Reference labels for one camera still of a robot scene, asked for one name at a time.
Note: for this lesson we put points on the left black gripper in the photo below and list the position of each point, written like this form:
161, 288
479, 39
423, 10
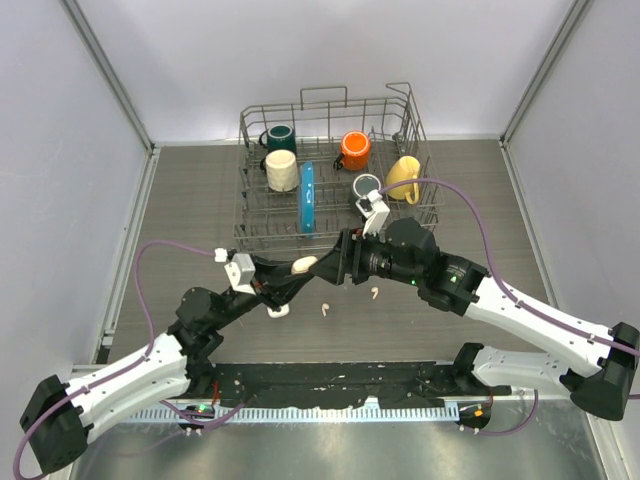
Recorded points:
269, 289

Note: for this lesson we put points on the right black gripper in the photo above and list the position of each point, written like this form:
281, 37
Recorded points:
345, 257

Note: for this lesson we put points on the white earbud charging case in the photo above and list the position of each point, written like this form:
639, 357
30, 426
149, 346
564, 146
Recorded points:
279, 312

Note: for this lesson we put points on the beige earbud case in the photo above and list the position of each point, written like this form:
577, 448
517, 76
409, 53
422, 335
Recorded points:
303, 265

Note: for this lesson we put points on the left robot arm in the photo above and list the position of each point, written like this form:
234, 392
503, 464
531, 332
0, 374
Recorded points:
62, 419

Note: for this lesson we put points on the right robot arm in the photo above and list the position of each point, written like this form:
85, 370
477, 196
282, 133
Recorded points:
593, 365

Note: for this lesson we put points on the grey mug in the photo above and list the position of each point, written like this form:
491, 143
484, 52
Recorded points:
361, 186

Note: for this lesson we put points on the blue plate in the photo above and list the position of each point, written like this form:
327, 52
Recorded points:
306, 203

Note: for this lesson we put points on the cream textured mug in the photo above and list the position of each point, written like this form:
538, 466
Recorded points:
281, 170

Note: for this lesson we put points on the yellow mug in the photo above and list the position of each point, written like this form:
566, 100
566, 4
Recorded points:
405, 168

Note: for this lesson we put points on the orange mug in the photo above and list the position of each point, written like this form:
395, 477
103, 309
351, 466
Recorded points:
355, 148

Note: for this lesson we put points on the dark green mug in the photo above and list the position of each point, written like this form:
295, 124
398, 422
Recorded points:
278, 137

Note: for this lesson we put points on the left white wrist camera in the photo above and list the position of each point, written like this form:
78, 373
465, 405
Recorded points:
239, 268

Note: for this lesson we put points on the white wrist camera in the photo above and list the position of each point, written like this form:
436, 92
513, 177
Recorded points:
239, 268
375, 211

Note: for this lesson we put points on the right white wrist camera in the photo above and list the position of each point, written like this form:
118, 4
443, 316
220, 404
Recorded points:
375, 211

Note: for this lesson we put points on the grey wire dish rack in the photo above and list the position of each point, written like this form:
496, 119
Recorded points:
268, 223

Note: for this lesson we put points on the white slotted cable duct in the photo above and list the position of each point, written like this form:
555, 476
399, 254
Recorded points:
369, 412

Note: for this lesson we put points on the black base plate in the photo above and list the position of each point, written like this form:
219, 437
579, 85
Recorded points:
341, 385

